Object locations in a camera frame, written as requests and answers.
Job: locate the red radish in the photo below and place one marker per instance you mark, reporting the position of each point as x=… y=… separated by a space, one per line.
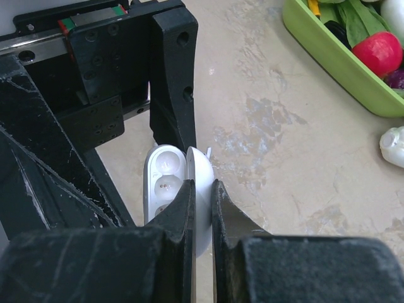
x=382 y=53

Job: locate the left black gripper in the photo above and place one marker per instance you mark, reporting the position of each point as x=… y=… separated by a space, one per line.
x=91 y=68

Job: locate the green plastic tray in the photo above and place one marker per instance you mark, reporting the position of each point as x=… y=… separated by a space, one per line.
x=346 y=69

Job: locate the large napa cabbage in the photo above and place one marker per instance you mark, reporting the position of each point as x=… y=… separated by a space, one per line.
x=391 y=146

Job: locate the purple onion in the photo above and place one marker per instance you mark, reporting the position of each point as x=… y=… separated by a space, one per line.
x=395 y=80

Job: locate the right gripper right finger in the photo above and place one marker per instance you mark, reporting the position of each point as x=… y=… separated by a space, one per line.
x=252 y=265

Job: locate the white daikon radish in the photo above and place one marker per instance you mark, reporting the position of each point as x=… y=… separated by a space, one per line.
x=392 y=12

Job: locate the white oval charging case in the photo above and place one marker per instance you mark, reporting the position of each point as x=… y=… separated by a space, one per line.
x=165 y=169

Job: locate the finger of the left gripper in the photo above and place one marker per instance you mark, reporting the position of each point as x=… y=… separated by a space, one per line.
x=172 y=55

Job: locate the white earbud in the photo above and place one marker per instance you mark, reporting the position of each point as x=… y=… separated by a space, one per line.
x=208 y=152

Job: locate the dark green leafy vegetable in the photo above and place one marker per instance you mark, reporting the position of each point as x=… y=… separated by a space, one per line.
x=360 y=19

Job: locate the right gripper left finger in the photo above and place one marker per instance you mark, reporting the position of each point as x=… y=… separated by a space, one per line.
x=153 y=263

